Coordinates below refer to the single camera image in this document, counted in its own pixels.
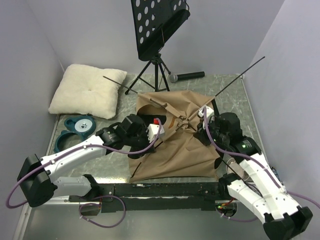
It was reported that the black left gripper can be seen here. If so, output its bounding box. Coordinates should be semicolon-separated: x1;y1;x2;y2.
125;127;157;157

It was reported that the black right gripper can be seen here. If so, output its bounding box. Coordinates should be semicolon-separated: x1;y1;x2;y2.
193;117;229;146

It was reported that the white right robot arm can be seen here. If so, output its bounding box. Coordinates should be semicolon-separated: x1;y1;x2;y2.
194;106;313;240

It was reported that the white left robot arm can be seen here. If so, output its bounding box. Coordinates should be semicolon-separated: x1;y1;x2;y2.
17;114;164;208

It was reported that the orange leather tent label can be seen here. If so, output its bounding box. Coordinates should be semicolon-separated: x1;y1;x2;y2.
168;117;176;129

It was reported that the steel pet bowl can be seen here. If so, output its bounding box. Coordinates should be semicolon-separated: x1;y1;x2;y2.
225;158;250;181

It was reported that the teal pet bowl holder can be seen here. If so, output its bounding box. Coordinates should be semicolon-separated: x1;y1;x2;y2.
53;115;96;153

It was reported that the white paw print bowl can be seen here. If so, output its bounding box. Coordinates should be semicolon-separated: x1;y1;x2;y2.
74;118;94;133

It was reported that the black microphone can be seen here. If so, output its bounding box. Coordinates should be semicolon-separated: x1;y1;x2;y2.
169;71;205;83

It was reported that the cream white pillow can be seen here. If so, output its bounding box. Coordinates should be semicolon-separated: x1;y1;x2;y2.
48;64;127;120

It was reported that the black music stand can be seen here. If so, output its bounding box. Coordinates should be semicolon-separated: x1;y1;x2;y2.
124;0;191;95

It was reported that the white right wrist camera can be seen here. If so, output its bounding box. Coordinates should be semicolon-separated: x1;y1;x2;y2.
197;105;215;119

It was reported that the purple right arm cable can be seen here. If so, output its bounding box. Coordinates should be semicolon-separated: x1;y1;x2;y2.
202;106;320;223

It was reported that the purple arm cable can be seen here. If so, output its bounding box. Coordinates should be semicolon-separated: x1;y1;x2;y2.
6;123;162;228
202;106;320;223

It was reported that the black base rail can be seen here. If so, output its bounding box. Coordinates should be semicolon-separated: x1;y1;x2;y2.
68;182;232;213

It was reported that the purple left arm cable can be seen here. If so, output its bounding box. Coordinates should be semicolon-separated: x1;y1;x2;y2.
6;123;162;228

